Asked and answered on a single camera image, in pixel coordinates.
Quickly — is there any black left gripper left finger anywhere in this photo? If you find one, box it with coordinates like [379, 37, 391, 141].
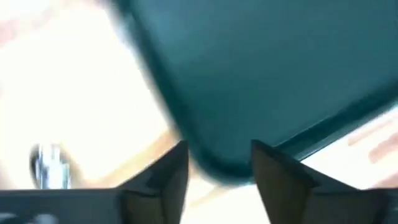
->
[116, 139, 190, 224]

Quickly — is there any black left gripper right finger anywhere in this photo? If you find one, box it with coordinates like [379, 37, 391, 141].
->
[250, 139, 386, 224]

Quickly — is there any silver metal spoon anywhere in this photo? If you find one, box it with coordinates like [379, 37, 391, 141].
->
[29, 142, 74, 190]

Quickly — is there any dark green plastic tray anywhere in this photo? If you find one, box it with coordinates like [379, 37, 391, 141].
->
[110, 0, 398, 187]

